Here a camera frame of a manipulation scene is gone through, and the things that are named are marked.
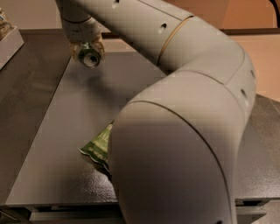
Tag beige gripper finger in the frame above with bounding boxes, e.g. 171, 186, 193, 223
69, 41, 81, 61
91, 34, 105, 60

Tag green soda can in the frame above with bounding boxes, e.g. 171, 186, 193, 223
78, 42, 101, 68

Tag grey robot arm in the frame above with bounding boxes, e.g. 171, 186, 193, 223
55, 0, 256, 224

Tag white box at left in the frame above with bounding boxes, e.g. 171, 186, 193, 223
0, 26, 25, 70

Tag items in white box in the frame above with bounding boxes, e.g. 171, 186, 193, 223
0, 8, 12, 40

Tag green Kettle jalapeno chip bag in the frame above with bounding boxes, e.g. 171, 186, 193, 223
79, 122, 113, 172

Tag black cable top right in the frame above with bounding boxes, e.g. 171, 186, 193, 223
269, 0, 280, 18

